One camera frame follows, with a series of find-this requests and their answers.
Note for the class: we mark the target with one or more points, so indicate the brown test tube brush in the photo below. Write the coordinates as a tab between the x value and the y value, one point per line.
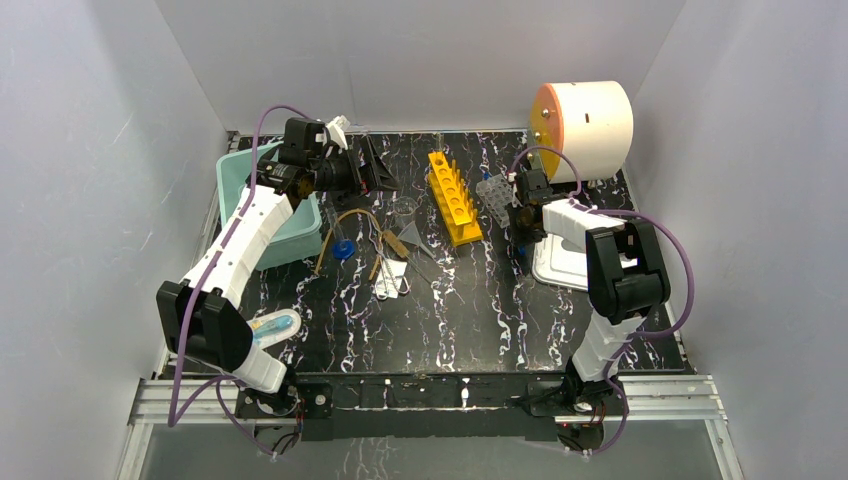
395	244

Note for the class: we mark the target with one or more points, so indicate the clear glass beaker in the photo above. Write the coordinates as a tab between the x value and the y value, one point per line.
404	210

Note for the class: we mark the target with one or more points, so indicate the aluminium frame rail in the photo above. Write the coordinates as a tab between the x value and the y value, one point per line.
650	397

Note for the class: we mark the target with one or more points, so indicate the clear acrylic tube rack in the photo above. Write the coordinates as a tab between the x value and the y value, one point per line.
498	197

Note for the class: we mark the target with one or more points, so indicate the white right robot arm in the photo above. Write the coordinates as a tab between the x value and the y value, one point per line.
626	277

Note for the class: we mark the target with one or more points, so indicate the yellow test tube rack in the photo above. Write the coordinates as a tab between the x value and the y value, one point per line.
454	200

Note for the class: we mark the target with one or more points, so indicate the packaged blue pipette bulb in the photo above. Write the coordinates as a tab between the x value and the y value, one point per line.
275	327

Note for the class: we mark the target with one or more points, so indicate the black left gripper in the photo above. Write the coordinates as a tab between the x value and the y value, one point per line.
357	171

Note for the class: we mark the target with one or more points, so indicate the blue round cap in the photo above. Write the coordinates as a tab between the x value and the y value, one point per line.
343	249

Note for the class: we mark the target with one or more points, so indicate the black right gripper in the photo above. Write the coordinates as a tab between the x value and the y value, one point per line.
519	238

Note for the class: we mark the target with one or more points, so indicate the white plastic bin lid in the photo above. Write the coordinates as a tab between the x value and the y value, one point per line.
558	262

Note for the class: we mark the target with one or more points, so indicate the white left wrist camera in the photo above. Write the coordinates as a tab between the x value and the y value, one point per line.
336	131

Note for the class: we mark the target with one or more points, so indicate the clear plastic funnel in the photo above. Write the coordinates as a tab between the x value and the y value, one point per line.
411	235

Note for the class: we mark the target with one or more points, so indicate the cream cylindrical drum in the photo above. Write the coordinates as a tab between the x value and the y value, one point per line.
584	129

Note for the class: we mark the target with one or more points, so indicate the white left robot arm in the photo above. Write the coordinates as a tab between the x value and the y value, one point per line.
200	313

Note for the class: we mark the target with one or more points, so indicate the brown rubber tubing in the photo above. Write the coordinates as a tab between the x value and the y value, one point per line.
338	232

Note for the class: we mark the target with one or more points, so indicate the teal plastic bin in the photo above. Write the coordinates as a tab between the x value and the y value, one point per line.
298	238

